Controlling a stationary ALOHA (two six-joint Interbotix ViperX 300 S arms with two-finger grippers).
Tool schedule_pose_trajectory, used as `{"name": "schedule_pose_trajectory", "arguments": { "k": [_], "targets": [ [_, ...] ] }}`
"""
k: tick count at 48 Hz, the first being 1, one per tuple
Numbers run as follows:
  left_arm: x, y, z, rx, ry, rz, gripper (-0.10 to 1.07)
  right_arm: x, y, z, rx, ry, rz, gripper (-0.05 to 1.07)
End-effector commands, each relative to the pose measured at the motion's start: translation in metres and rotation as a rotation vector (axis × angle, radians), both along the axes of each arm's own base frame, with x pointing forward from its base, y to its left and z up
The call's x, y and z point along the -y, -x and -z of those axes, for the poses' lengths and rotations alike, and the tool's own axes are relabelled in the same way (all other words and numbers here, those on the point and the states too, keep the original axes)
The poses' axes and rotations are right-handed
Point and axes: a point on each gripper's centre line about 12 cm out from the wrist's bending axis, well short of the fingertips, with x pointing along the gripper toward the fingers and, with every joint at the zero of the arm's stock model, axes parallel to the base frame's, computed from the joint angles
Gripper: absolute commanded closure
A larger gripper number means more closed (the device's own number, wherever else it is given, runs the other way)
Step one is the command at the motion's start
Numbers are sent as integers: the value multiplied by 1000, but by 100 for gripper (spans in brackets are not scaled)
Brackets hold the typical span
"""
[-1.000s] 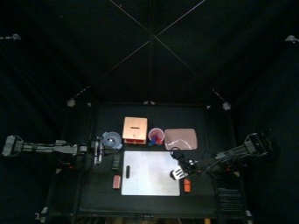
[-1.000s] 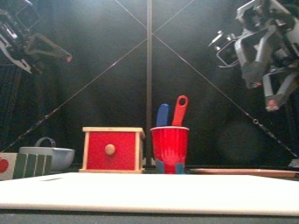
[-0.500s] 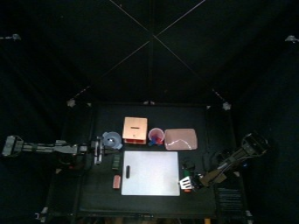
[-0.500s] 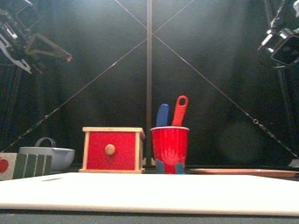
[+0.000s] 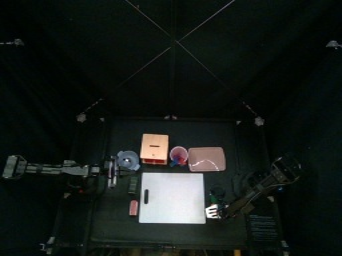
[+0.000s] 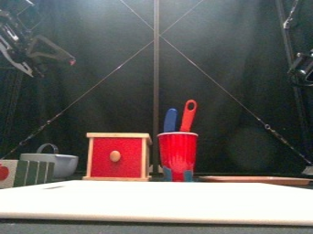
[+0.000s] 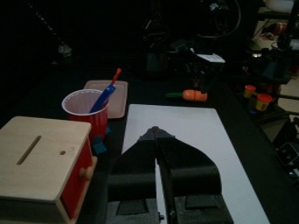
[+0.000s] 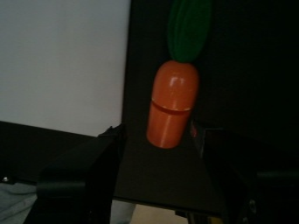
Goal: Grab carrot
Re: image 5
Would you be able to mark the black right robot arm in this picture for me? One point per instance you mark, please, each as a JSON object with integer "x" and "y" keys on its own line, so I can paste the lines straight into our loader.
{"x": 262, "y": 186}

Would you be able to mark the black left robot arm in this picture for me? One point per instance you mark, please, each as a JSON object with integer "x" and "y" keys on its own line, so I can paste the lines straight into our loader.
{"x": 48, "y": 169}

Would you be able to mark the white cutting board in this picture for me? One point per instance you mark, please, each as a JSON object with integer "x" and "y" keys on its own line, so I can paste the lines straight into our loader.
{"x": 173, "y": 198}

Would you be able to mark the pink toy block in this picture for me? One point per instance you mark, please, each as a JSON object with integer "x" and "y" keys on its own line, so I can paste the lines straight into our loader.
{"x": 133, "y": 207}

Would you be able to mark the black plate with white text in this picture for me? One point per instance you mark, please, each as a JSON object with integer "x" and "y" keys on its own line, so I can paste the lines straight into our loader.
{"x": 263, "y": 228}

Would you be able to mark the red wooden drawer box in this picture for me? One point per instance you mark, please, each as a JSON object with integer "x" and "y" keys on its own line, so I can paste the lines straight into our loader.
{"x": 153, "y": 146}

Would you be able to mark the pink square plate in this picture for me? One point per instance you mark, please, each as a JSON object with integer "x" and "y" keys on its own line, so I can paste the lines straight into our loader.
{"x": 207, "y": 159}

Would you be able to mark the red utensil with hole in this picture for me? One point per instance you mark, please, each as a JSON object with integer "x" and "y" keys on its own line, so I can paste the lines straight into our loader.
{"x": 181, "y": 162}

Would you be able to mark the grey frame clamp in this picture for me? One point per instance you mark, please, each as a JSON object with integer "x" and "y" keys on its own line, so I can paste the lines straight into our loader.
{"x": 17, "y": 42}
{"x": 331, "y": 43}

